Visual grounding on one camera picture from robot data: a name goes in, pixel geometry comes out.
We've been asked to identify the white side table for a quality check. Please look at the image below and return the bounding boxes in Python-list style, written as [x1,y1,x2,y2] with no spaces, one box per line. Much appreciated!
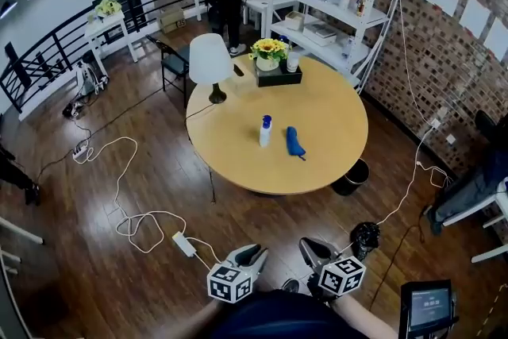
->
[83,10,139,76]

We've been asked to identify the wooden tissue box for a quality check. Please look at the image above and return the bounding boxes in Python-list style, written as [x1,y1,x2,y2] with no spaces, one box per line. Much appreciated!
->
[229,62,259,96]

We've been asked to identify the white wooden rack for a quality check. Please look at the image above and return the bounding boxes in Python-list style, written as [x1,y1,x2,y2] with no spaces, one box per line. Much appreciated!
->
[0,216,44,279]

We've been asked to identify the brown cardboard box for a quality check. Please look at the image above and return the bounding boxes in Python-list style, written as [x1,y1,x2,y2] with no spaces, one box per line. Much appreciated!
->
[158,7,187,35]

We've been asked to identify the person's right forearm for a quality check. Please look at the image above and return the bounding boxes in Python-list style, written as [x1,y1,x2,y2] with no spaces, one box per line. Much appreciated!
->
[331,293,398,339]

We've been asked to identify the person's navy shirt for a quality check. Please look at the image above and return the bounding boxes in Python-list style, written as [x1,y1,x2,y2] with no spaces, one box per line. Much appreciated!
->
[214,289,358,339]

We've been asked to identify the beige small box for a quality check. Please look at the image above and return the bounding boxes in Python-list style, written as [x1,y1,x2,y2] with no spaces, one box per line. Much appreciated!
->
[284,10,306,32]

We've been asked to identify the white floor cable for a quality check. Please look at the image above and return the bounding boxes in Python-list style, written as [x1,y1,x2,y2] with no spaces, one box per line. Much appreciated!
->
[72,137,223,265]

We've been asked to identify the black tray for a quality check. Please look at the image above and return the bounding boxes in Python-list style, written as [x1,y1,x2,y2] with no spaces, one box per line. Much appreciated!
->
[253,61,303,88]

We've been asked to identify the yellow crumpled bag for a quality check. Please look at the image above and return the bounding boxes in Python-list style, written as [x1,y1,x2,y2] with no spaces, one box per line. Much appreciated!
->
[94,0,125,19]

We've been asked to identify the black trash bin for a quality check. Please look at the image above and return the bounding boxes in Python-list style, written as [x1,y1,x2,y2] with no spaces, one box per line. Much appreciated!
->
[331,158,371,197]

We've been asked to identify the white desk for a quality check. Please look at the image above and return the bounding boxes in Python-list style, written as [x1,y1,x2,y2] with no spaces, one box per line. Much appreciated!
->
[442,178,508,265]

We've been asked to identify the person's left forearm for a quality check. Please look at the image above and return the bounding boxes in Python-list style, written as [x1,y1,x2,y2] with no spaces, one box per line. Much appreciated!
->
[170,299,235,339]

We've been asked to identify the white work table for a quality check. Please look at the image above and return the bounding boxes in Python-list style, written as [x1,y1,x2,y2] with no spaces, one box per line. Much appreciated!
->
[190,0,302,31]

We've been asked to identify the black lamp cable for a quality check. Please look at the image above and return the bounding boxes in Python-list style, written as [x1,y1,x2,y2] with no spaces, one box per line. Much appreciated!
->
[186,101,217,122]

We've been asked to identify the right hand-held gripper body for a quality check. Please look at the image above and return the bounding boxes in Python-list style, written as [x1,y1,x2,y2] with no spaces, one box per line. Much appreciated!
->
[306,254,368,303]

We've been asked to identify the sunflower bouquet in white pot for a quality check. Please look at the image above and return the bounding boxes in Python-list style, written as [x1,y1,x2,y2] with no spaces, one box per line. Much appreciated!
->
[248,37,293,71]

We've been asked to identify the white wall cable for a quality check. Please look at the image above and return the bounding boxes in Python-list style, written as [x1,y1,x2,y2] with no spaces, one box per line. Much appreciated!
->
[337,0,453,255]

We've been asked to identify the black plug cluster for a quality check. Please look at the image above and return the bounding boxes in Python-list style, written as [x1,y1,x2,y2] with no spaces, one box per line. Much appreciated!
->
[62,101,87,119]

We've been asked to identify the white power adapter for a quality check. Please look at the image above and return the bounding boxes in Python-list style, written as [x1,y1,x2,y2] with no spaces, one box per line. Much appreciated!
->
[171,232,196,257]

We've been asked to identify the white charging device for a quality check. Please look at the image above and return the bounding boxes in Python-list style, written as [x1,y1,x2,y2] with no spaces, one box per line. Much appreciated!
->
[75,60,109,96]

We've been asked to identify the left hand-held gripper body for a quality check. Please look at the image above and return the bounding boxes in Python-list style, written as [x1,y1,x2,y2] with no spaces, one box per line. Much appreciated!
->
[206,255,256,305]

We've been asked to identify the black metal railing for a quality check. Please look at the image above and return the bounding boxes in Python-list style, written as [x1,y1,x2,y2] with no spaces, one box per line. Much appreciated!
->
[0,0,210,114]

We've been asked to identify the white table lamp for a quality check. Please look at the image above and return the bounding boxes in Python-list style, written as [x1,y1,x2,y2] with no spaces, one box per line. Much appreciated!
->
[188,33,234,105]

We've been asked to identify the white flat box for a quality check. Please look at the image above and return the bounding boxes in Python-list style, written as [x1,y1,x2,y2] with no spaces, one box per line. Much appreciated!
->
[302,21,338,48]

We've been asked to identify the black monitor screen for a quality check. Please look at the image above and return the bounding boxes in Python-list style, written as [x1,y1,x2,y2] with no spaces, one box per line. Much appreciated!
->
[399,279,456,339]

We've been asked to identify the black folding chair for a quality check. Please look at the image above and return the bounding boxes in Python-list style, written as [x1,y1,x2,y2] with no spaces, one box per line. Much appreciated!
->
[145,34,191,94]

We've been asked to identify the blue cloth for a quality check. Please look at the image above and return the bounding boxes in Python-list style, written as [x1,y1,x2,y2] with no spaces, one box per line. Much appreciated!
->
[285,125,307,162]

